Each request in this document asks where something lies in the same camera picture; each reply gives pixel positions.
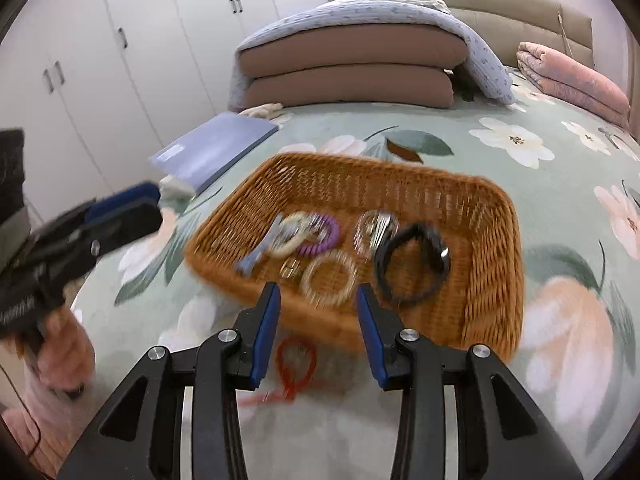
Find white wardrobe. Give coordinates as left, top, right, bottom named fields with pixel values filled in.
left=0, top=0, right=282, bottom=241

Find silver charm bracelet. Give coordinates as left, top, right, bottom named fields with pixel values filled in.
left=282, top=211, right=333, bottom=241

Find person's left forearm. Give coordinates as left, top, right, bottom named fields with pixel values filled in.
left=0, top=362, right=66, bottom=467

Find red cord bracelet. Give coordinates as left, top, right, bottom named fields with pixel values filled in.
left=239, top=337, right=319, bottom=407

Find person's left hand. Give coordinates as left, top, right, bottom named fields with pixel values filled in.
left=30, top=304, right=97, bottom=397

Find small white cloth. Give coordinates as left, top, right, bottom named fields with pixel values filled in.
left=240, top=103, right=287, bottom=122

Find brown stacked cushions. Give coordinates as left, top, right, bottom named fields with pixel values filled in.
left=237, top=24, right=469, bottom=81

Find brown wicker basket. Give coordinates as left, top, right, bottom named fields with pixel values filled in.
left=185, top=152, right=526, bottom=362

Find clear crystal bead bracelet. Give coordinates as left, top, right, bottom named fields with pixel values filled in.
left=352, top=209, right=399, bottom=261

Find thin black cable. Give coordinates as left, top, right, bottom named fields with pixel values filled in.
left=0, top=364, right=43, bottom=457

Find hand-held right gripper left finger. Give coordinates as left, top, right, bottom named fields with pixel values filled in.
left=57, top=281, right=282, bottom=480

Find pale cream ring bracelet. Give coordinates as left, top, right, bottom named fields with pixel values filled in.
left=301, top=251, right=359, bottom=307

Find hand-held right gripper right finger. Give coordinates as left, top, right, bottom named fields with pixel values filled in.
left=355, top=284, right=583, bottom=480

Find purple spiral hair tie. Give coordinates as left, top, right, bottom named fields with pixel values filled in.
left=295, top=214, right=342, bottom=256

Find folded brown duvet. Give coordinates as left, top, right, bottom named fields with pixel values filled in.
left=242, top=65, right=456, bottom=110

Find light blue hair clip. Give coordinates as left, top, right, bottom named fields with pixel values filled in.
left=235, top=217, right=287, bottom=277

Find folded pink blanket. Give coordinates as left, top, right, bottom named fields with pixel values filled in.
left=516, top=41, right=632, bottom=129

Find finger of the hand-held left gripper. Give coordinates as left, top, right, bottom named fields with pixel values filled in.
left=84, top=182, right=161, bottom=224
left=74, top=199, right=164, bottom=257

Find dark cloth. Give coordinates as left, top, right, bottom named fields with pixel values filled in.
left=0, top=129, right=27, bottom=211

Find cream spiral hair tie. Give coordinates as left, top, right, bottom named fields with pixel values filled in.
left=267, top=212, right=331, bottom=257

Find black wrist watch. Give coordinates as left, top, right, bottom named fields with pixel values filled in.
left=374, top=222, right=452, bottom=307

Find floral green bedspread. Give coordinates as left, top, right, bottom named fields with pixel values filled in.
left=65, top=67, right=640, bottom=480

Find folded brown quilts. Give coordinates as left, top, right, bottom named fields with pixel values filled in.
left=229, top=0, right=517, bottom=112

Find blue-grey book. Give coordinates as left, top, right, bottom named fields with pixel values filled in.
left=149, top=112, right=280, bottom=196

